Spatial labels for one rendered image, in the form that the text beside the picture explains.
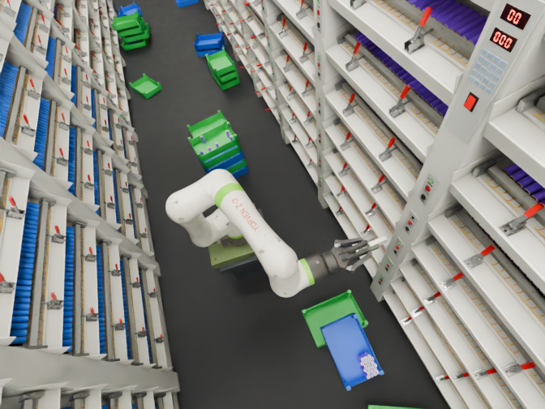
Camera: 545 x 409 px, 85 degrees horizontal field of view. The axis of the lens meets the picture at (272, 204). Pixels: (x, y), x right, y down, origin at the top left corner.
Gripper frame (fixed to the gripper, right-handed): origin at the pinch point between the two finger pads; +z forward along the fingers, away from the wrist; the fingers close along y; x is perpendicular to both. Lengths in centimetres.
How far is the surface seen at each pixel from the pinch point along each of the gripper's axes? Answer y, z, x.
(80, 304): -24, -110, -7
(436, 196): 2.9, 11.8, 25.5
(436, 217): 4.7, 14.7, 14.4
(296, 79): -108, 15, -7
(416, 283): 13.4, 14.6, -25.8
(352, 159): -41.7, 13.9, -6.6
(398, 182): -11.9, 12.6, 13.6
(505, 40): -1, 11, 68
